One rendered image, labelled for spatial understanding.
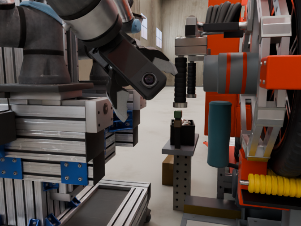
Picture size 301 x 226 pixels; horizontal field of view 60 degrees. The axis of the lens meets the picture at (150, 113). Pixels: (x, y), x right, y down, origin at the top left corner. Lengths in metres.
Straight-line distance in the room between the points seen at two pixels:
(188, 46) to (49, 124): 0.46
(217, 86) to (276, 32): 0.29
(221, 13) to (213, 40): 0.65
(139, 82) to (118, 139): 0.89
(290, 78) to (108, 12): 0.39
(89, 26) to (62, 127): 0.46
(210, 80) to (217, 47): 0.54
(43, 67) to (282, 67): 0.62
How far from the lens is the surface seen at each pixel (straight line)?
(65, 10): 0.37
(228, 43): 1.41
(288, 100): 0.87
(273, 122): 0.71
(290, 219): 1.05
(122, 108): 0.50
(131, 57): 0.41
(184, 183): 1.68
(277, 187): 0.88
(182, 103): 0.77
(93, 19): 0.38
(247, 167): 0.94
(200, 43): 0.76
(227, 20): 0.75
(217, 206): 1.56
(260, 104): 0.69
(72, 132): 0.78
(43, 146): 0.84
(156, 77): 0.39
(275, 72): 0.60
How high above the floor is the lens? 0.85
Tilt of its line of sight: 8 degrees down
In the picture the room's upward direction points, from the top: straight up
